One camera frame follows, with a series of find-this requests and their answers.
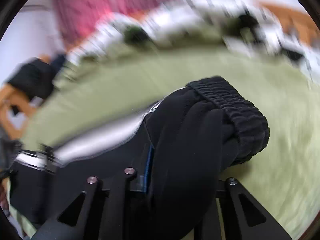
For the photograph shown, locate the wooden bed frame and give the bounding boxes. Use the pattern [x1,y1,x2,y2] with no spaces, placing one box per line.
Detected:
[0,1,318,141]

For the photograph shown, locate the navy garment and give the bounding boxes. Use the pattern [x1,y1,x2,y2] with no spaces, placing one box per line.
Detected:
[51,54,68,73]

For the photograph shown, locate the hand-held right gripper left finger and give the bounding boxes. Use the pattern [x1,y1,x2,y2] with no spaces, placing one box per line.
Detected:
[31,144,154,240]

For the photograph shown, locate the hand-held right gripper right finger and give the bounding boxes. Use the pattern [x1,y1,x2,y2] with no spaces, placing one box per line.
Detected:
[216,177,293,240]

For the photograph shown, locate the white floral pillow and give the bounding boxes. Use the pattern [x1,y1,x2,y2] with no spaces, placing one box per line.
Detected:
[281,30,320,82]

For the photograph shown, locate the black jacket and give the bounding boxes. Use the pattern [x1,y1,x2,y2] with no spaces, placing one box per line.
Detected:
[6,57,57,99]

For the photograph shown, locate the white floral quilt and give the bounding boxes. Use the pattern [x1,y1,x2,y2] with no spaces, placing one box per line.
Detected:
[67,0,310,64]

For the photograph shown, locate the black pants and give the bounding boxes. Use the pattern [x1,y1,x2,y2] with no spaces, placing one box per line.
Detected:
[9,76,271,240]

